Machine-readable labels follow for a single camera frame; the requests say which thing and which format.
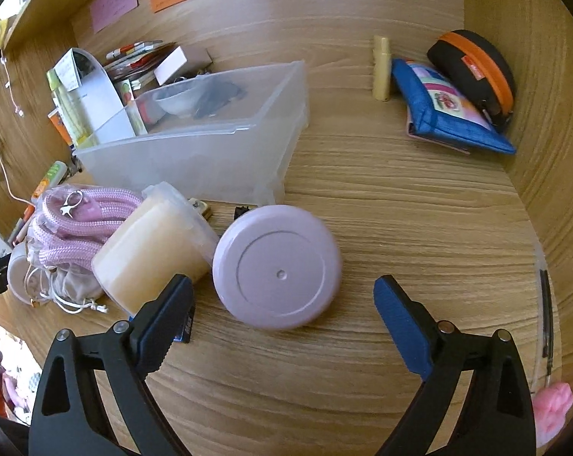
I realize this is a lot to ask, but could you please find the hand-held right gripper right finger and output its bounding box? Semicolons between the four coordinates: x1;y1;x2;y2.
373;274;537;456

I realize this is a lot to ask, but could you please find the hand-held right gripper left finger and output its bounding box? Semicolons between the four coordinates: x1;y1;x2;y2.
28;273;196;456

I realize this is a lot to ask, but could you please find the cream pillar candle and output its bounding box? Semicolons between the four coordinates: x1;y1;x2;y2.
91;181;219;317

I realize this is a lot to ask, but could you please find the white drawstring pouch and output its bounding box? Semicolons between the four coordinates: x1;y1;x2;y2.
25;247;111;315

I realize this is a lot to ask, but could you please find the pink rope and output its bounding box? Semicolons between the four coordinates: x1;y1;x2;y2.
30;185;144;271

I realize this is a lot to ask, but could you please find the lilac round case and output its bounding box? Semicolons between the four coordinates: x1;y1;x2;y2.
212;204;343;331

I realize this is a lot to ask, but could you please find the clear plastic bin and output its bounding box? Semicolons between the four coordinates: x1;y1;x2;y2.
72;60;310;205

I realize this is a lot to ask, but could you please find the orange capped marker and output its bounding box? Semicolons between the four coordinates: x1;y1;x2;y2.
8;195;37;248

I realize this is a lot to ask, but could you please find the green white tube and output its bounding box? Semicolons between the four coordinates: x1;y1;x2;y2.
32;161;68;200

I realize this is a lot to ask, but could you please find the clear pen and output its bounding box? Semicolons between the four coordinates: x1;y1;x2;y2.
533;242;556;385

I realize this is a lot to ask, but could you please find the orange carton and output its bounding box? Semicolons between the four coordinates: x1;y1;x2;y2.
48;109;75;146

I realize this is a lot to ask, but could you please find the pink plush toy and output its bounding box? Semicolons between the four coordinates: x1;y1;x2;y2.
532;382;573;448

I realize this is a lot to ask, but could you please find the green spray bottle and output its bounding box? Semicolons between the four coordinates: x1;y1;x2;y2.
49;69;99;148

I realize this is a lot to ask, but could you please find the white bowl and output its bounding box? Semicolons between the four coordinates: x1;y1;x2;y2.
152;78;211;117

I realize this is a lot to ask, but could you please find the blue patchwork pouch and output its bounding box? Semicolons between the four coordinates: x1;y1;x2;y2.
392;58;517;155

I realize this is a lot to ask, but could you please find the small yellow bottle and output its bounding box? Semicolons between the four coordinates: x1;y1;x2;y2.
372;35;392;102

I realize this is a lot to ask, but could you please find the small white box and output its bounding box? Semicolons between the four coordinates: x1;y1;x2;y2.
154;45;213;86

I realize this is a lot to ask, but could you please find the stack of booklets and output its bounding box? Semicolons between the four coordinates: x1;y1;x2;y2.
103;40;178;93

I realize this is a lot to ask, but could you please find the black orange zip case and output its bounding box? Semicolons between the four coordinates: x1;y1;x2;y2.
427;30;516;135

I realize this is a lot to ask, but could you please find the red white pen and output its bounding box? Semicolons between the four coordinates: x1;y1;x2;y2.
106;43;156;60

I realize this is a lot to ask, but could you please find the pink sticky note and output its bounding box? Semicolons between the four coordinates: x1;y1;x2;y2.
89;0;140;34

